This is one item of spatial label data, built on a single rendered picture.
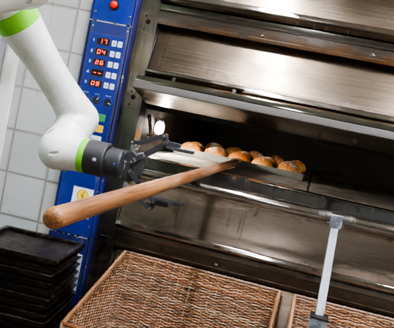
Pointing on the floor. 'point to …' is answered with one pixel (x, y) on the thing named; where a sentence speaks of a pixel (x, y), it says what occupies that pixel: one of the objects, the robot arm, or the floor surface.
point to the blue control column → (68, 179)
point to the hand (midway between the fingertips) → (183, 177)
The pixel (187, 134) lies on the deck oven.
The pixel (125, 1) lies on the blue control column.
